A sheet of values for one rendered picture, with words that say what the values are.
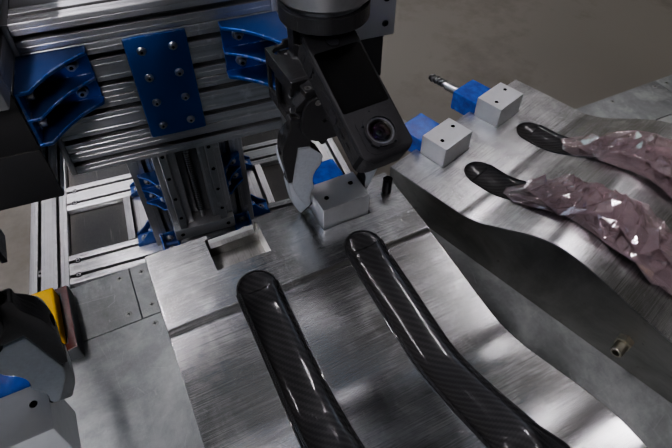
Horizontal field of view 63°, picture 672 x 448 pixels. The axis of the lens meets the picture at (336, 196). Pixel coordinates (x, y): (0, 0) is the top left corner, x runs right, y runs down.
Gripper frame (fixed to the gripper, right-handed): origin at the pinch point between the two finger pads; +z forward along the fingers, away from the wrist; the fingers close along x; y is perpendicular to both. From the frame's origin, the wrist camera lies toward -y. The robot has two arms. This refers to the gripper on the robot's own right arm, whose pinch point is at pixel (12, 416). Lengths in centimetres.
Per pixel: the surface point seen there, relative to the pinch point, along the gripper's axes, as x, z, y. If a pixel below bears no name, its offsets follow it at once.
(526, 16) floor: -200, 95, 154
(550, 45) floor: -192, 95, 129
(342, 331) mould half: -23.4, 6.5, -0.7
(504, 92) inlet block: -58, 7, 21
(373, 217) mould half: -31.8, 6.0, 9.1
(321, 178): -28.9, 4.6, 15.1
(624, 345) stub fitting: -47.0, 10.3, -11.3
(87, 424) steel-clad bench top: -0.7, 15.0, 5.3
